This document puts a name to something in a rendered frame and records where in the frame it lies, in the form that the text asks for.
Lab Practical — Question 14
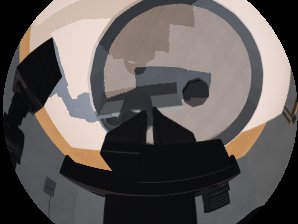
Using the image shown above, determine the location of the dark grey metal sleeve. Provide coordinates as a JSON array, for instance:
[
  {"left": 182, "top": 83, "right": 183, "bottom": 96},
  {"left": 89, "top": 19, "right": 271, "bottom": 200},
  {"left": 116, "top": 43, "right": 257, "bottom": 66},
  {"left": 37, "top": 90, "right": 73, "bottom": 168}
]
[
  {"left": 118, "top": 90, "right": 153, "bottom": 130},
  {"left": 104, "top": 116, "right": 120, "bottom": 127}
]

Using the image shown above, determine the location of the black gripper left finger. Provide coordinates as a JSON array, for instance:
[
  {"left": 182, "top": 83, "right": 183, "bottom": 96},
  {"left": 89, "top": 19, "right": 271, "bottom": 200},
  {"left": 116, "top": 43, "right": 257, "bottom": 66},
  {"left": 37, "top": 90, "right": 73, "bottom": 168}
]
[{"left": 103, "top": 111, "right": 147, "bottom": 144}]

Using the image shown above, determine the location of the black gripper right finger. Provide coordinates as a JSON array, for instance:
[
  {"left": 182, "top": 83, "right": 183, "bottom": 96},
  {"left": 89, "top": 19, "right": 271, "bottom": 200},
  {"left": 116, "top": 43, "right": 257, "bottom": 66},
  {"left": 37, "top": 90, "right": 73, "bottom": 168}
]
[{"left": 153, "top": 107, "right": 197, "bottom": 144}]

